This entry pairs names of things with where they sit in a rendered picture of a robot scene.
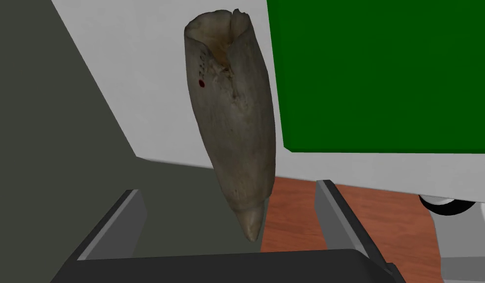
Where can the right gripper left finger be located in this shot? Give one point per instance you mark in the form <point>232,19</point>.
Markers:
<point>118,228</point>

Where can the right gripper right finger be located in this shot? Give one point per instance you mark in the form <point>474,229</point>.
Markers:
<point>336,224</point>

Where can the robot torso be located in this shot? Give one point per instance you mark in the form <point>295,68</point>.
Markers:
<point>462,239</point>

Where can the green panel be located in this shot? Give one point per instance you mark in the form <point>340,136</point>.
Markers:
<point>383,74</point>

